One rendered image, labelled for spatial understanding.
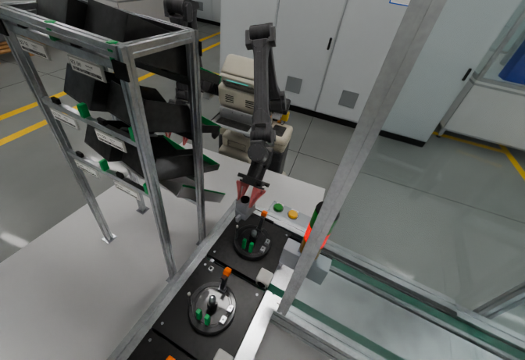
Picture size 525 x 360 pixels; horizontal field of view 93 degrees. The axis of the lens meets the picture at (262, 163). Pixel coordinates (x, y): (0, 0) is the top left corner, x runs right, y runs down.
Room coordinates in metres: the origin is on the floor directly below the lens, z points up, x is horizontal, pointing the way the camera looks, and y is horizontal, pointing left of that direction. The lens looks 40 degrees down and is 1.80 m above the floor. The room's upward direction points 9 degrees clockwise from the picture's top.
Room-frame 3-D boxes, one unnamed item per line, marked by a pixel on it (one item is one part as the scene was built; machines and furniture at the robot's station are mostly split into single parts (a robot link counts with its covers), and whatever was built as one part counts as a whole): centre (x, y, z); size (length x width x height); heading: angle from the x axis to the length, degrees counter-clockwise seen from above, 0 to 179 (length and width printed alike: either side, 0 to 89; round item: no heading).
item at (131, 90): (0.53, 0.37, 1.26); 0.36 x 0.21 x 0.80; 70
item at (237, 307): (0.28, 0.08, 1.01); 0.24 x 0.24 x 0.13; 70
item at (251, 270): (0.52, -0.01, 0.96); 0.24 x 0.24 x 0.02; 70
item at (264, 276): (0.39, -0.07, 0.97); 0.05 x 0.05 x 0.04; 70
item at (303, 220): (0.69, -0.17, 0.93); 0.21 x 0.07 x 0.06; 70
